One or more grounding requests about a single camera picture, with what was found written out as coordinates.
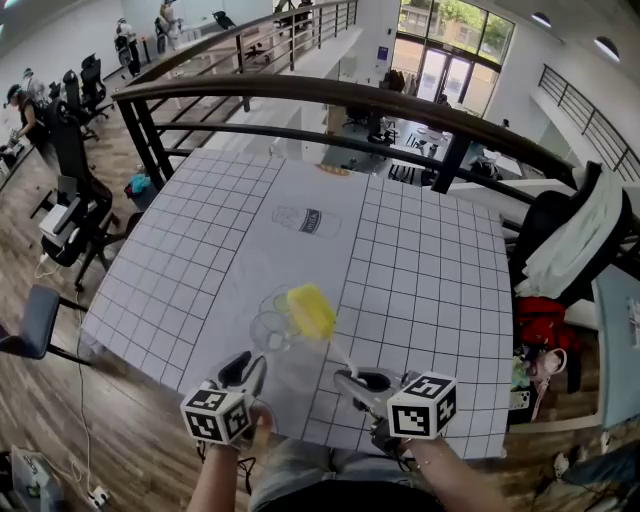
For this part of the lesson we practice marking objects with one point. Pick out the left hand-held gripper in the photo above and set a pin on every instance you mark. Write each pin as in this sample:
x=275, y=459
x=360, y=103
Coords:
x=215, y=415

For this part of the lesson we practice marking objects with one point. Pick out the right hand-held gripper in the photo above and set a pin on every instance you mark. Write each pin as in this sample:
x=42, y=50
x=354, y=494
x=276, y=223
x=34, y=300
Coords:
x=425, y=410

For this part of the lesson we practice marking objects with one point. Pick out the clear drinking glass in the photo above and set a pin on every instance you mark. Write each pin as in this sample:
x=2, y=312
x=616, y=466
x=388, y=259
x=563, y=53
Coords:
x=265, y=332

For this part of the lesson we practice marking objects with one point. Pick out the yellow sponge brush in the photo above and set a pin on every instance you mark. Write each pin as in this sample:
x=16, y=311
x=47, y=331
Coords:
x=310, y=310

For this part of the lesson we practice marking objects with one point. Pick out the person's right forearm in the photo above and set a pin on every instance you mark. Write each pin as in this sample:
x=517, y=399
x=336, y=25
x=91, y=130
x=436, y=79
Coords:
x=450, y=480

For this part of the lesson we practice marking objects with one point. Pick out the person's left forearm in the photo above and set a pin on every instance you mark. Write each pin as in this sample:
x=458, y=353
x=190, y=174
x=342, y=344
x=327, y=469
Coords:
x=215, y=480

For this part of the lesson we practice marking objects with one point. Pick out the person's left hand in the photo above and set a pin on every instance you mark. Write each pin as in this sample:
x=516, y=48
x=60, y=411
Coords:
x=261, y=422

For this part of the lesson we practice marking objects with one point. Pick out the white checked tablecloth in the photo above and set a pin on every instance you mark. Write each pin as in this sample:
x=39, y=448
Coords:
x=425, y=300

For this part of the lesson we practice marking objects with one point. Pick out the person's blue jeans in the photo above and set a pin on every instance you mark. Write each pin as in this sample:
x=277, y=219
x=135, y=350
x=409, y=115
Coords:
x=300, y=470

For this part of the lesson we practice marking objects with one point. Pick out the person's black top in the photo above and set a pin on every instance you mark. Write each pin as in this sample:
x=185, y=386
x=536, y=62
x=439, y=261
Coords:
x=350, y=502

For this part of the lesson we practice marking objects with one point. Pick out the white cased phone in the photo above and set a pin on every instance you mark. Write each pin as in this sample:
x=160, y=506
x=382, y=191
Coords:
x=520, y=400

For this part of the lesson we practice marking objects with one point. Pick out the green and yellow bottle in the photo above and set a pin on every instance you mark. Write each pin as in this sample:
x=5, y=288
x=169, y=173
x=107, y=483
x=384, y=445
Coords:
x=521, y=372

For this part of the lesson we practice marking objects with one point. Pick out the pink and white bag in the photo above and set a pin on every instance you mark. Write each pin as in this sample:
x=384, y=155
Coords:
x=550, y=362

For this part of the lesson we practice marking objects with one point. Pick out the red bag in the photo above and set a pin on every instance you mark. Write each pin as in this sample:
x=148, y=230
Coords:
x=542, y=320

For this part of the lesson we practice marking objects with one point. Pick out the white power strip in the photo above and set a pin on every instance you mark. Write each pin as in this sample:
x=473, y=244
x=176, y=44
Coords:
x=99, y=497

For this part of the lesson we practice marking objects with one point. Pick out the dark blue chair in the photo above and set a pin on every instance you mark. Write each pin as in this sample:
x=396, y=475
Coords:
x=35, y=315

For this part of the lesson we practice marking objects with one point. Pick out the teal bag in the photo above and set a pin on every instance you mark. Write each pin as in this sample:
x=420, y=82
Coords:
x=139, y=185

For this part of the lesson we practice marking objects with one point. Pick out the clear plastic storage bin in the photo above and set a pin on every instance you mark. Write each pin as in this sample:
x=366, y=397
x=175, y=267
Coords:
x=35, y=480

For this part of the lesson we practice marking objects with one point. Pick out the black office chair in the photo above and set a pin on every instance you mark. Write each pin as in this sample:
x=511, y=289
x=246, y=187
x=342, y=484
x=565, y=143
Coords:
x=545, y=225
x=70, y=150
x=92, y=75

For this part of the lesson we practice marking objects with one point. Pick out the light blue table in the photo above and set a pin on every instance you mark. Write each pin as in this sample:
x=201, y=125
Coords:
x=617, y=375

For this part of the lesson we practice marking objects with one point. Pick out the pale green towel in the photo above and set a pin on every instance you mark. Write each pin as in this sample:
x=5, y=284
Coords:
x=575, y=255

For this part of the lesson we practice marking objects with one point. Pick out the white box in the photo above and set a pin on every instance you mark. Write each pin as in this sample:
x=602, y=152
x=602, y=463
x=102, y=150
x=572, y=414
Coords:
x=57, y=220

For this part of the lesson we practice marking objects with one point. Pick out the white printed packet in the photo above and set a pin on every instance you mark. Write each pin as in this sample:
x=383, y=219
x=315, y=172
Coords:
x=636, y=325

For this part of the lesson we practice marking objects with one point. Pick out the dark handrail metal railing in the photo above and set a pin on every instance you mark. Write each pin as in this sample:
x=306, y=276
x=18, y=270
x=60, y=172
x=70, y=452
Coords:
x=300, y=92

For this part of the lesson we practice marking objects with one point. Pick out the white work desk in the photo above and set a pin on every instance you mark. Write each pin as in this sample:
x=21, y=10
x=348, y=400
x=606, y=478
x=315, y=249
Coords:
x=12, y=160

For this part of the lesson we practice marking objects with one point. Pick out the glass entrance doors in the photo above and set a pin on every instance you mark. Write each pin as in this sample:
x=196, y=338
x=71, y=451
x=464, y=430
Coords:
x=445, y=80

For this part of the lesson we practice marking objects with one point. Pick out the black metal railing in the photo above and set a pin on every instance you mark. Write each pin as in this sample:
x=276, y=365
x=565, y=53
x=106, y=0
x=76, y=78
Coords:
x=564, y=92
x=240, y=55

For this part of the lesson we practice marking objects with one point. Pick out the large glass window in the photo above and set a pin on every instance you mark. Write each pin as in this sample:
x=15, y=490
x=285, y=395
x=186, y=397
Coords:
x=460, y=25

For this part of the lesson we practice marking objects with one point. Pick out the black pendant lamp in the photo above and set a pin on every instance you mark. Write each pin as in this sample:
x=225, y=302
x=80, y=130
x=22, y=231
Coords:
x=541, y=20
x=606, y=49

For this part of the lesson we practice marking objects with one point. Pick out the blue wall sign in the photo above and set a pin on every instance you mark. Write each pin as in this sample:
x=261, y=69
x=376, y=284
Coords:
x=383, y=54

